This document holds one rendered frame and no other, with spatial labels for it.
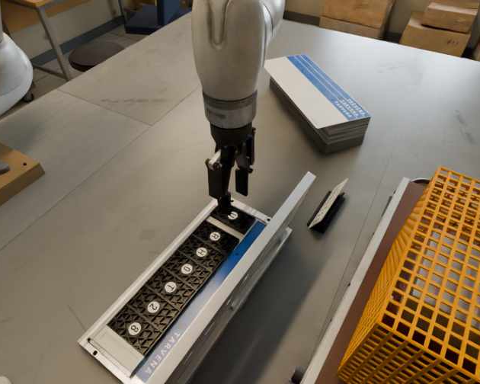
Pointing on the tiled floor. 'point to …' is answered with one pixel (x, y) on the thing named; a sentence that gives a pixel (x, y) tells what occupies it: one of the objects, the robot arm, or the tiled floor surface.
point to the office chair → (155, 17)
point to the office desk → (36, 10)
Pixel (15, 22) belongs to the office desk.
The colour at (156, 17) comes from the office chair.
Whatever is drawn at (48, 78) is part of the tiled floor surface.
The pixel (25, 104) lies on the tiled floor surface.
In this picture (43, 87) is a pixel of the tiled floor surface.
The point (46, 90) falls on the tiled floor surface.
